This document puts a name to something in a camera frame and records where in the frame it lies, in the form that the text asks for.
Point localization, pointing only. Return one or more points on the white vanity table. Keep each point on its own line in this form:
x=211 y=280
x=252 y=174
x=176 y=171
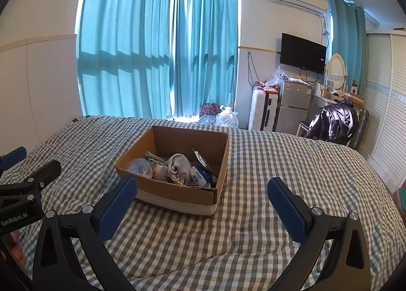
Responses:
x=318 y=100

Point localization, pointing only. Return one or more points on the shiny black jacket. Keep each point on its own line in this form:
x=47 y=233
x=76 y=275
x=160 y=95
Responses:
x=333 y=121

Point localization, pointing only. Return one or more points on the cardboard box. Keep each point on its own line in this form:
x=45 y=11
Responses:
x=177 y=197

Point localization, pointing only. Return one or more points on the clear plastic water jug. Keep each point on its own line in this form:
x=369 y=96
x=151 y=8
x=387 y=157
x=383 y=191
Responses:
x=227 y=118

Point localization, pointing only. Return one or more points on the person's left hand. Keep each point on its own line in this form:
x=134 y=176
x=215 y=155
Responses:
x=17 y=251

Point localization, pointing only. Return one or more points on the checked grey bed sheet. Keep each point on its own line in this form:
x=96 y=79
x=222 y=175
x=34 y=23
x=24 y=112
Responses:
x=253 y=176

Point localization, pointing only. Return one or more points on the wooden chair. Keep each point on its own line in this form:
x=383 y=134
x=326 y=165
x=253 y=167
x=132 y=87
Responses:
x=301 y=128

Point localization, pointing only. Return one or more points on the wide teal curtain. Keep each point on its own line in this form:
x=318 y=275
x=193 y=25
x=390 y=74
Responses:
x=123 y=40

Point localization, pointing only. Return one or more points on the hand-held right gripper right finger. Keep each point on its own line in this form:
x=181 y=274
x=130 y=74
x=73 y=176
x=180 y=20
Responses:
x=287 y=211

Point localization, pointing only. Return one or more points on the silver small fridge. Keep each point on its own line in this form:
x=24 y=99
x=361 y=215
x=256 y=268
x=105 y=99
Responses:
x=293 y=103

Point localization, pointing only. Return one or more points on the black wall television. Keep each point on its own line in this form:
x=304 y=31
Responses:
x=303 y=53

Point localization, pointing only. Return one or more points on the teal curtain beside wardrobe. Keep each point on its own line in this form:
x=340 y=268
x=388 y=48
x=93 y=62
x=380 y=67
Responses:
x=345 y=40

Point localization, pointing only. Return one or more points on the clear plastic wrapper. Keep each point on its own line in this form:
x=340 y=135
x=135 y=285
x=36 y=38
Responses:
x=138 y=167

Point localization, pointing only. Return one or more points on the white suitcase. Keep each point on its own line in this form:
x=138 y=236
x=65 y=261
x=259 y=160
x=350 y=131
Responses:
x=257 y=110

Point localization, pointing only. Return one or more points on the pale plastic clothes hanger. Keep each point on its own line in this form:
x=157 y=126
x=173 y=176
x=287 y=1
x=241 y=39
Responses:
x=154 y=158

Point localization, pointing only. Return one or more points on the clear plastic bag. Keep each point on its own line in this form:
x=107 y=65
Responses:
x=275 y=78

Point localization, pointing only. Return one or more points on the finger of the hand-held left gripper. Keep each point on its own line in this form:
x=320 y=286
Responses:
x=16 y=154
x=44 y=170

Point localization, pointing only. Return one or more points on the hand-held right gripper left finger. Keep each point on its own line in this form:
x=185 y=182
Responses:
x=115 y=211

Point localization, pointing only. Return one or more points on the red snack packets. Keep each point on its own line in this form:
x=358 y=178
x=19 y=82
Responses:
x=268 y=88

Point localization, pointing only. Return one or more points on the narrow teal curtain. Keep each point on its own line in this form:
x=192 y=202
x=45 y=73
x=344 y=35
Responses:
x=206 y=43

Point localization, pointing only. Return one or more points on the white oval mirror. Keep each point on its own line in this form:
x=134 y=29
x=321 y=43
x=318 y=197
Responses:
x=336 y=70

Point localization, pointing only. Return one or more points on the blue tissue pack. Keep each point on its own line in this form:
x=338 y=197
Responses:
x=203 y=177

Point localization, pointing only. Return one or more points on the white cotton glove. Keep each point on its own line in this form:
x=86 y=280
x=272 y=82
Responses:
x=177 y=165

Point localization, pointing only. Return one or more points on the green round object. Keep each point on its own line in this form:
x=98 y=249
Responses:
x=401 y=199

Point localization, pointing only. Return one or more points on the dark floral bag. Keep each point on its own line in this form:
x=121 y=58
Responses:
x=210 y=109

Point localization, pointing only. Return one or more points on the dark grey suitcase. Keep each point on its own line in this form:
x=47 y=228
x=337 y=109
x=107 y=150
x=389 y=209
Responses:
x=361 y=129

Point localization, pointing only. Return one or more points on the white louvered wardrobe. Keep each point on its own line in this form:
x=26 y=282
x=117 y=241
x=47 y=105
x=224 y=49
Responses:
x=383 y=113

